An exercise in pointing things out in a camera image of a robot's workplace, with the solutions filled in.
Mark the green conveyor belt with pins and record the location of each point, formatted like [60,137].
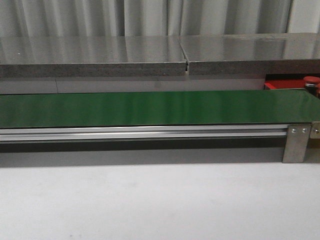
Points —
[158,108]

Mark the red mushroom push button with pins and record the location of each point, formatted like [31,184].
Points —
[311,84]

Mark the aluminium conveyor side rail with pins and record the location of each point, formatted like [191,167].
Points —
[142,132]

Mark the left steel table top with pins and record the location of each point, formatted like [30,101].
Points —
[92,56]

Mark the steel table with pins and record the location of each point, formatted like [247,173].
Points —
[92,56]
[253,54]

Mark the steel end bracket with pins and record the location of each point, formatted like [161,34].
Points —
[315,130]

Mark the grey pleated curtain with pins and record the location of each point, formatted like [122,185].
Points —
[90,18]

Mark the right steel table top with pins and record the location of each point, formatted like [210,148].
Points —
[253,54]

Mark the red plastic tray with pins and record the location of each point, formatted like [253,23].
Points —
[286,81]

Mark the steel conveyor support bracket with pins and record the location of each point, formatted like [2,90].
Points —
[296,143]

